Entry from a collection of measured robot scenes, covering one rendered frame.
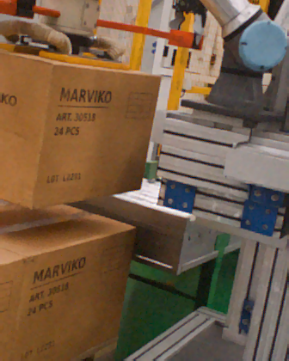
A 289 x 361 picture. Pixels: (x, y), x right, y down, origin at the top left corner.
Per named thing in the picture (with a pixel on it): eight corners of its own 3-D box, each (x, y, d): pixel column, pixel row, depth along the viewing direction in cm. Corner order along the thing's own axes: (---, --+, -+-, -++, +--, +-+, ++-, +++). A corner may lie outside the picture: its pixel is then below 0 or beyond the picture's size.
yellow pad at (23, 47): (58, 56, 236) (59, 41, 235) (81, 61, 231) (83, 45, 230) (-12, 46, 206) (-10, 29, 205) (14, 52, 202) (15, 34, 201)
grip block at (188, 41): (179, 46, 232) (181, 31, 231) (201, 51, 228) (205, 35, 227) (167, 44, 225) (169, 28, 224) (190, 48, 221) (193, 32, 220)
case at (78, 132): (50, 163, 256) (67, 56, 249) (141, 190, 238) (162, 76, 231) (-76, 174, 204) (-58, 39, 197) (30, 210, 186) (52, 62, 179)
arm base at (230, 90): (269, 112, 189) (277, 76, 187) (253, 112, 175) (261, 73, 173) (218, 102, 195) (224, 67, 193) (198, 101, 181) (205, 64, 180)
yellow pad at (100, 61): (103, 65, 227) (106, 50, 226) (129, 70, 222) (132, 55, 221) (38, 57, 197) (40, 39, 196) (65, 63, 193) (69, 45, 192)
